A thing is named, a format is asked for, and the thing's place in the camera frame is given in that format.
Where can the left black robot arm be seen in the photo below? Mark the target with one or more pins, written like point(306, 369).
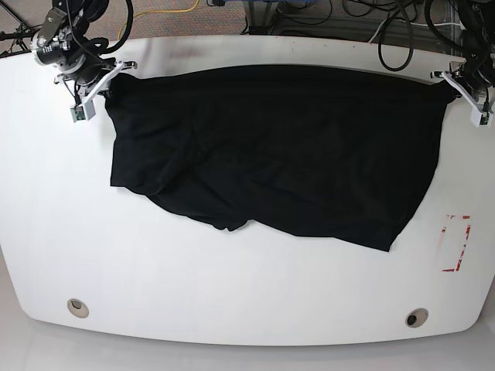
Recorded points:
point(477, 20)

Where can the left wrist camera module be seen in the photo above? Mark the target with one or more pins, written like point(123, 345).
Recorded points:
point(482, 119)

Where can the red tape rectangle marker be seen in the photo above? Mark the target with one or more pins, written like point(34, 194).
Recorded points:
point(453, 243)

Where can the black T-shirt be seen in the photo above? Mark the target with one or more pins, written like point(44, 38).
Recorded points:
point(308, 150)

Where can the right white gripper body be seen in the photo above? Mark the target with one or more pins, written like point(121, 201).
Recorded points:
point(87, 76)

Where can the left table cable grommet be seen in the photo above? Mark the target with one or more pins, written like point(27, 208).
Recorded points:
point(77, 308)

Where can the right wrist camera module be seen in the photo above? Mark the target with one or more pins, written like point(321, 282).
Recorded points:
point(82, 112)

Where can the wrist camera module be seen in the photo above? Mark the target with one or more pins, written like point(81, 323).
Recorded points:
point(482, 119)
point(82, 112)

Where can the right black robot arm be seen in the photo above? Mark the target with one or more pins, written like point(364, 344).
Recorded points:
point(62, 42)

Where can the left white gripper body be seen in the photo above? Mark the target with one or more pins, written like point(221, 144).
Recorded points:
point(473, 80)

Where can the right table cable grommet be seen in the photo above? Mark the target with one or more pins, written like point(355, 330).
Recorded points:
point(416, 318)

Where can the black tripod stand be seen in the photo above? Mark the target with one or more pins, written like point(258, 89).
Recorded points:
point(22, 32)

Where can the table cable grommet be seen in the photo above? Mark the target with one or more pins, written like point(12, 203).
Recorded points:
point(416, 318)
point(77, 308)

